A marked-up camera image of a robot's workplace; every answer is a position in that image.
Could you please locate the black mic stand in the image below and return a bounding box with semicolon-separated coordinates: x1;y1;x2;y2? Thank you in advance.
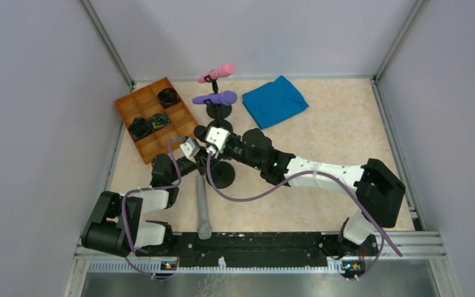
208;118;233;132
205;159;236;189
203;74;233;120

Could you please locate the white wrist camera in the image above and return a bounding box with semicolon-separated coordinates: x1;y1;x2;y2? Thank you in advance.
205;126;231;157
180;137;200;162

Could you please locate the purple cable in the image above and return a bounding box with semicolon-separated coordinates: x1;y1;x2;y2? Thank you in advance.
121;137;187;281
205;149;403;281

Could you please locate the purple microphone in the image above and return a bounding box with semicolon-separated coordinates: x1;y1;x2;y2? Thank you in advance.
192;90;238;106

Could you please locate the silver microphone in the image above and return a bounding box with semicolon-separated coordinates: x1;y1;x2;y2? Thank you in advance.
196;175;212;240

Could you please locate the orange compartment tray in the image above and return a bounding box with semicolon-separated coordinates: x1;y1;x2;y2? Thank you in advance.
114;77;198;164

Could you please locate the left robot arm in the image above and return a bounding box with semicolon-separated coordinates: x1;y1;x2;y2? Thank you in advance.
80;153;207;257

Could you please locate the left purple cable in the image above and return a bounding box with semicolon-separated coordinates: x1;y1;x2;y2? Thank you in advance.
121;137;187;281

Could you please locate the black bundle in tray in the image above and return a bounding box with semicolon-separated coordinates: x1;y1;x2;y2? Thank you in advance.
128;117;153;142

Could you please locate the black item in tray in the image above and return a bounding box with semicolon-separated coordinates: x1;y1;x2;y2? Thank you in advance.
157;88;181;109

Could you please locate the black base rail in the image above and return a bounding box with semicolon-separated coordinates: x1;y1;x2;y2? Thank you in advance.
136;232;378;268

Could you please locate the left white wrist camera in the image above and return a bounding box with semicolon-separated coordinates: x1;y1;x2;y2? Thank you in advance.
180;137;200;162

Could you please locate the yellow-green bundle in tray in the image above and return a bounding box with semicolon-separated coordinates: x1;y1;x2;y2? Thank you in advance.
148;113;171;132

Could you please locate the blue folded cloth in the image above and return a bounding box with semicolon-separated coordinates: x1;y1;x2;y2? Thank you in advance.
242;75;309;129

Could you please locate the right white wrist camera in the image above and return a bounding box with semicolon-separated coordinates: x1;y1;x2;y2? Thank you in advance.
205;126;231;157

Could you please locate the pink microphone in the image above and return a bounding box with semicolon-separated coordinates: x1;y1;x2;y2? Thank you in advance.
197;63;235;84

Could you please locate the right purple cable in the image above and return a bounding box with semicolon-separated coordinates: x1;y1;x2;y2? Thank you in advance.
205;149;403;281

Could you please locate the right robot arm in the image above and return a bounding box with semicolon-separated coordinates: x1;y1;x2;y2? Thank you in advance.
206;128;406;249

